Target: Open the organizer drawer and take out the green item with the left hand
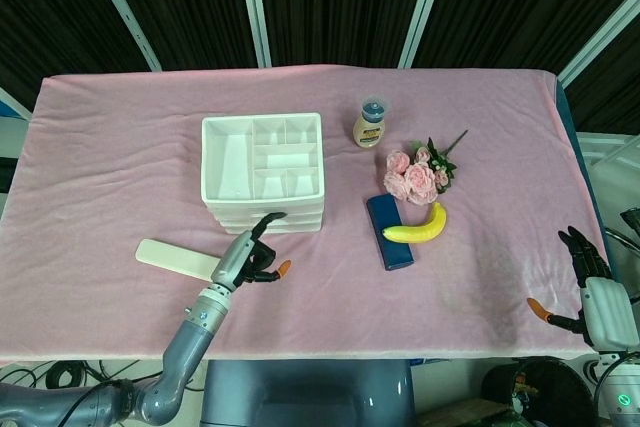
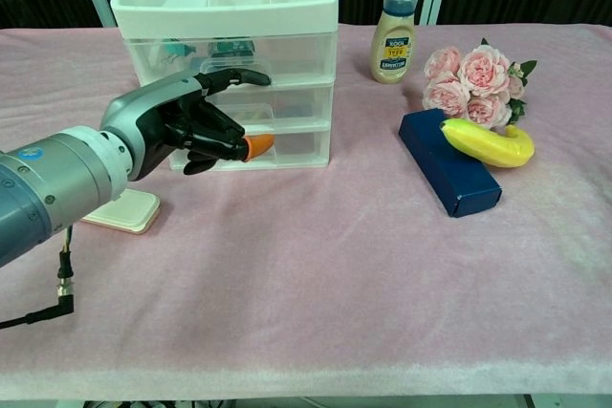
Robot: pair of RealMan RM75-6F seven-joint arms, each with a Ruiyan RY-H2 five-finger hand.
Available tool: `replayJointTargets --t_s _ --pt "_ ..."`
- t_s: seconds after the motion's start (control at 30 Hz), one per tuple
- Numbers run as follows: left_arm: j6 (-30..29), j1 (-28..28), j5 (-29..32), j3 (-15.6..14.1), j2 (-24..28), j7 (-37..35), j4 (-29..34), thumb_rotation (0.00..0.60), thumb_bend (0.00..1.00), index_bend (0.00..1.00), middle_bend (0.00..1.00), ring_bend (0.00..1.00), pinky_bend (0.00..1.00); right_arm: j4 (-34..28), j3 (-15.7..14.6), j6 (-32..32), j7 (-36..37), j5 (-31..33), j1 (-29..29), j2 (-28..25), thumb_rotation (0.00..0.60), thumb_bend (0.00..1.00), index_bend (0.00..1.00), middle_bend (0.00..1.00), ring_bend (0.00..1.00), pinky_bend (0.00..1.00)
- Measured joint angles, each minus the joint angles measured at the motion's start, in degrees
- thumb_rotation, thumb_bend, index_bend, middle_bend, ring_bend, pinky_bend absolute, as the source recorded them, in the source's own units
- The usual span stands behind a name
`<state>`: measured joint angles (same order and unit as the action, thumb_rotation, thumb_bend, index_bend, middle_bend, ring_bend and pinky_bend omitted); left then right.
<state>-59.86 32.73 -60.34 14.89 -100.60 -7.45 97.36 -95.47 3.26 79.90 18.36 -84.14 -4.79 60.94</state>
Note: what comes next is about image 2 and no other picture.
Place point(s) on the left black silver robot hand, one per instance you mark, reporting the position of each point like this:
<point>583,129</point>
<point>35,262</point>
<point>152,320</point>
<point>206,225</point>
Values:
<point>158,109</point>

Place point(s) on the green toy tank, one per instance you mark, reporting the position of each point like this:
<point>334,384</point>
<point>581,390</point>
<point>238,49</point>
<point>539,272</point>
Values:
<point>232,47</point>

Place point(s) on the clear plastic drawer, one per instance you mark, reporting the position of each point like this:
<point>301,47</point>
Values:
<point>296,104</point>
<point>296,147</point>
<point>296,57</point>

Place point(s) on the clear plastic drawer organizer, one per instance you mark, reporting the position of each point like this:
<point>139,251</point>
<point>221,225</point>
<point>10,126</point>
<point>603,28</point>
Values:
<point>225,14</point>

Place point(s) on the small teal toy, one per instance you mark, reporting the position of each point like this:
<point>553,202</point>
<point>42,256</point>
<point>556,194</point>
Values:
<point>177,49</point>

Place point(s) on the cream flat pencil case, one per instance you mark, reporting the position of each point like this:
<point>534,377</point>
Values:
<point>126,211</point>

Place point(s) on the pink fleece tablecloth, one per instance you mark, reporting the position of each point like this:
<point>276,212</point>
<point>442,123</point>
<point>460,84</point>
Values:
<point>306,284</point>

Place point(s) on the mayonnaise squeeze bottle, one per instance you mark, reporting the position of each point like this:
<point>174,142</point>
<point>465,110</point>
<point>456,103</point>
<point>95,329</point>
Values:
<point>394,49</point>

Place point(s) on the dark blue cardboard box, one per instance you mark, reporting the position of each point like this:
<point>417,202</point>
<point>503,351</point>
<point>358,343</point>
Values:
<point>444,174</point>

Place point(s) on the pink rose bouquet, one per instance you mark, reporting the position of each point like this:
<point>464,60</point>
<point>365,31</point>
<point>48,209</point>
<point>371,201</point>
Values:
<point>480,71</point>

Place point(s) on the yellow banana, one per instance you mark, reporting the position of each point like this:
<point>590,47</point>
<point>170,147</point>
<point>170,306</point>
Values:
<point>487,145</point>

